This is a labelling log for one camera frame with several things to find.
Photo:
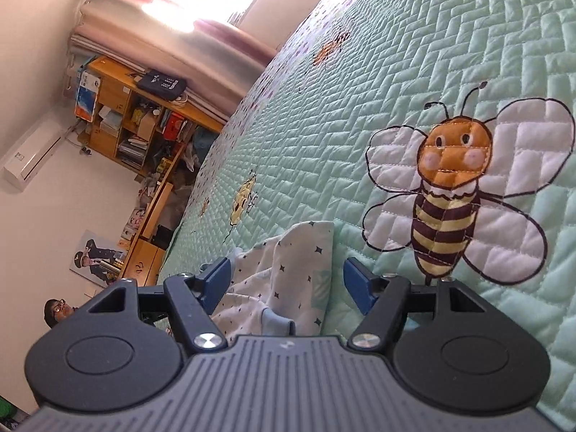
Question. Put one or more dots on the wooden bookshelf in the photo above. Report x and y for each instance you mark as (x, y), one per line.
(132, 127)

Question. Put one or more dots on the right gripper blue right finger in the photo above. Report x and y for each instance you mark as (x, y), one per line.
(381, 300)

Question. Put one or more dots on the green quilted bee bedspread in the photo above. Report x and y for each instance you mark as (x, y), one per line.
(430, 139)

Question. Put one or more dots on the dark hanging tote bag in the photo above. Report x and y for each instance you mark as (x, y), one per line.
(161, 85)

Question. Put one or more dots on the pink curtain left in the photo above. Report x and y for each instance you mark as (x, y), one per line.
(219, 62)

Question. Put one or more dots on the white dotted baby garment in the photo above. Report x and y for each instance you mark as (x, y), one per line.
(280, 287)

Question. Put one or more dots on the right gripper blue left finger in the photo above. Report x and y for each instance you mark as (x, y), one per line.
(192, 300)

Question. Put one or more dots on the pilot children poster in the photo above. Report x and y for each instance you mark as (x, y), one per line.
(97, 259)

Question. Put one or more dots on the seated person with glasses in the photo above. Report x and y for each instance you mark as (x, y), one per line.
(56, 311)

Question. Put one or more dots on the white wall air conditioner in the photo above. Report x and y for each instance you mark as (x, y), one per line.
(32, 154)

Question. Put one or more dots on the wooden desk with drawers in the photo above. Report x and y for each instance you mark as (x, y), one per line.
(143, 260)

